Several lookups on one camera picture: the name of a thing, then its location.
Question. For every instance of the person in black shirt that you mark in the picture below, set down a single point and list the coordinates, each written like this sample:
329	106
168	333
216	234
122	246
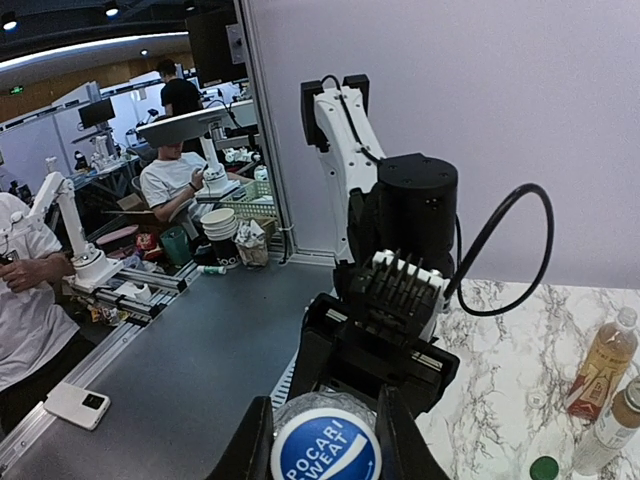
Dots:
178	96

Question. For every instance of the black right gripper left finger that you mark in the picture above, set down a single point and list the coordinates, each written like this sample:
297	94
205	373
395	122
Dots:
248	454

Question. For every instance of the stack of white bowls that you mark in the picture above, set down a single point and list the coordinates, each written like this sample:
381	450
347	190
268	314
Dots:
220	224

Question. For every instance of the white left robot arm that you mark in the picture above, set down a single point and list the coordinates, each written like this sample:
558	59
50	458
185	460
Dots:
405	203

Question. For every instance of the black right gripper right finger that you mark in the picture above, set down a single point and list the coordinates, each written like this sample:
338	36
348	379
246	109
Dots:
405	454

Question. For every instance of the clear water bottle blue cap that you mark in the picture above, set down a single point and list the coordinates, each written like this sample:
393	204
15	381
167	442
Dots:
322	399

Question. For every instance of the person in white shirt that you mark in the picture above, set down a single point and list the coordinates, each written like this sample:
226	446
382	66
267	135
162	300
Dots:
172	179

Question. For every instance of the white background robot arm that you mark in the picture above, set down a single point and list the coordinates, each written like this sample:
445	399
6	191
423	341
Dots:
93	269

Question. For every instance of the green plastic basket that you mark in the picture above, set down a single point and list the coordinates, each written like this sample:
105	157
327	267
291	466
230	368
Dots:
252	199

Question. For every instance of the blue Pocari Sweat cap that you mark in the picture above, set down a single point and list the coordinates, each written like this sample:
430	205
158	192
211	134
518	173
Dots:
326	443

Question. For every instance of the dark green bottle cap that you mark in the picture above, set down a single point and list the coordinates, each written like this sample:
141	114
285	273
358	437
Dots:
544	468

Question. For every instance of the person in white foreground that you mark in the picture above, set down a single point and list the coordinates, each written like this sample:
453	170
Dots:
40	343

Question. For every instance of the tea bottle red label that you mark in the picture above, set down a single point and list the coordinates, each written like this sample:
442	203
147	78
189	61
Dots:
606	362

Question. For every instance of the white phone on table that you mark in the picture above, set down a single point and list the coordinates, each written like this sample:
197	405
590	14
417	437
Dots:
78	406

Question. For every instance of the coffee bottle white label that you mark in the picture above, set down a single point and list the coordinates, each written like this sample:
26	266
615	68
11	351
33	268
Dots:
610	433

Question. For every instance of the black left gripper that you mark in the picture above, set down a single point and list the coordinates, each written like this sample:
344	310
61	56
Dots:
337	354

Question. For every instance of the left aluminium frame post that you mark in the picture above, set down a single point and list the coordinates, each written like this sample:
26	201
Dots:
267	128

